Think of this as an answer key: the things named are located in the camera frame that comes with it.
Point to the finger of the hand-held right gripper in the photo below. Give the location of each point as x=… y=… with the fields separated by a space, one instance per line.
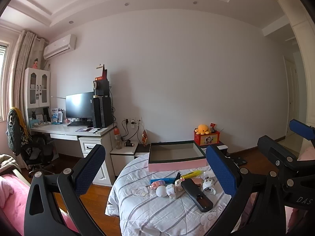
x=273 y=150
x=299 y=127

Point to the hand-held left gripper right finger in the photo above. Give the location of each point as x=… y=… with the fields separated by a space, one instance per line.
x=221 y=172

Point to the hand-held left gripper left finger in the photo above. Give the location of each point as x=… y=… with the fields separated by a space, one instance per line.
x=89 y=167

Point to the white toy camera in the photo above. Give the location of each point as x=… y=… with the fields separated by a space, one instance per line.
x=209 y=190

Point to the yellow highlighter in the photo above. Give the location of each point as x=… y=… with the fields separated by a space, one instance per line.
x=190 y=174

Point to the black remote control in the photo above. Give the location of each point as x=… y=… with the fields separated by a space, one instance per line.
x=196 y=194

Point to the black pen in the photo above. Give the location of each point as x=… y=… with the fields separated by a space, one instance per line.
x=177 y=175
x=97 y=130

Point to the pink and white block toy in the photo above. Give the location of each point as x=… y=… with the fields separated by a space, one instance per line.
x=179 y=184

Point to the pink box with dark rim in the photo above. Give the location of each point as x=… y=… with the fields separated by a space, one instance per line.
x=172 y=166

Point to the blue highlighter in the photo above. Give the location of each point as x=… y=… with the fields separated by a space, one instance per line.
x=162 y=180

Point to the white round toy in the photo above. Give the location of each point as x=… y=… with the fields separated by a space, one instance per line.
x=161 y=191

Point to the pink patterned bedding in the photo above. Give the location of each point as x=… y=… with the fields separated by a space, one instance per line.
x=308 y=155

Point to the white door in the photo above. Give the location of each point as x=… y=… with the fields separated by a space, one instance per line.
x=292 y=98

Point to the white nightstand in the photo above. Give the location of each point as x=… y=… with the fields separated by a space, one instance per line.
x=123 y=159

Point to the red toy box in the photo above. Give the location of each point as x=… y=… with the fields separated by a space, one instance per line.
x=209 y=139

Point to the purple book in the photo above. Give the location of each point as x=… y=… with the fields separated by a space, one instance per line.
x=83 y=129

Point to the bottle with red cap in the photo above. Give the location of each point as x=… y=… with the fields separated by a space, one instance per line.
x=118 y=140

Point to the black keyboard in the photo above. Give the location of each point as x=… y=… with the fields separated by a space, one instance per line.
x=80 y=123

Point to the black hair dryer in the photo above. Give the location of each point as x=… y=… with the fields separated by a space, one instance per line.
x=128 y=143

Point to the white desk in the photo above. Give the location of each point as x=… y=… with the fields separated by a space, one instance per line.
x=64 y=130

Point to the small red toy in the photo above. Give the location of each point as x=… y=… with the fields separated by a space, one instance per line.
x=213 y=126

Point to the yellow octopus plush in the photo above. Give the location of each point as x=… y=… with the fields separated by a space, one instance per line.
x=202 y=129

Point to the black office chair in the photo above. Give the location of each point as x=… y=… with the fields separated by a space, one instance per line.
x=39 y=154

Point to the black and white low table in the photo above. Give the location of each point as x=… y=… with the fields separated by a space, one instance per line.
x=141 y=150

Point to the black computer tower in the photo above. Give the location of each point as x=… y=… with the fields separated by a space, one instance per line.
x=103 y=113

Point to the blue box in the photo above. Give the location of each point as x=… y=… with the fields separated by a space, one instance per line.
x=56 y=117

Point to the orange white figurine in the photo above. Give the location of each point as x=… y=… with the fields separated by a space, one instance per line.
x=145 y=139

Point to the black computer monitor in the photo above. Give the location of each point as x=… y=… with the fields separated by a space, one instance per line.
x=78 y=104

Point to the white wardrobe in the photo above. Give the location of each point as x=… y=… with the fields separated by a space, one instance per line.
x=305 y=54

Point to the white grey striped quilt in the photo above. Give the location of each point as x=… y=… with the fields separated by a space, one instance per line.
x=152 y=213

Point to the black speaker box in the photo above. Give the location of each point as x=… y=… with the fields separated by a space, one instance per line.
x=102 y=88

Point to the grey yellow jacket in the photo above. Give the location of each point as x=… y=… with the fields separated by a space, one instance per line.
x=17 y=132

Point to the pink blanket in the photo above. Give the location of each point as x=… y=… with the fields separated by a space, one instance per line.
x=12 y=196

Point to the beige blanket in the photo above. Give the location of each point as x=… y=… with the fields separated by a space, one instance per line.
x=6 y=163

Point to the red and black card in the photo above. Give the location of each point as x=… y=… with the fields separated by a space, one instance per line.
x=104 y=75

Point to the white hutch cabinet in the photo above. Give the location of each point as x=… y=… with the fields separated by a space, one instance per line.
x=37 y=72

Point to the pink doll figure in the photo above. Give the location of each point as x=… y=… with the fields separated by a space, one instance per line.
x=35 y=64

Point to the white air conditioner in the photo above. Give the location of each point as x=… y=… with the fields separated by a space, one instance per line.
x=60 y=46

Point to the window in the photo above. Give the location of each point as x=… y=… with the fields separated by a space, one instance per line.
x=2 y=78

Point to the beige curtain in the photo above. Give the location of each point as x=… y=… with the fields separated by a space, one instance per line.
x=22 y=61

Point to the white wall outlet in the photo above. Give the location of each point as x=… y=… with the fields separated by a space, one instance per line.
x=134 y=123

